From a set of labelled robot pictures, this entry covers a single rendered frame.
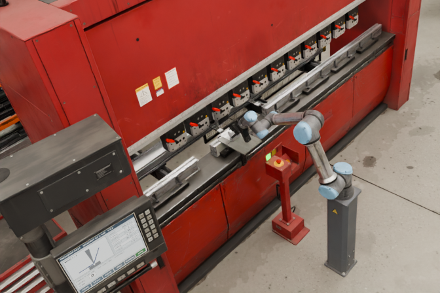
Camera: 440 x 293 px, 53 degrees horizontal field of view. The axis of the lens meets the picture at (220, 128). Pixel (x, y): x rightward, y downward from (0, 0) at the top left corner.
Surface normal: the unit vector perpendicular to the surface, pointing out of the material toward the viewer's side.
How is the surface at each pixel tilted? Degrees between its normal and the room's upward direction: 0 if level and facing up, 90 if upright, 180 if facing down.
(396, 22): 90
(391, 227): 0
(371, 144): 0
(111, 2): 90
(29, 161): 0
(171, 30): 90
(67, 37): 90
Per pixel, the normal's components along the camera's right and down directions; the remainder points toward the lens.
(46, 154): -0.15, -0.79
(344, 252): 0.00, 0.61
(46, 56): 0.69, 0.35
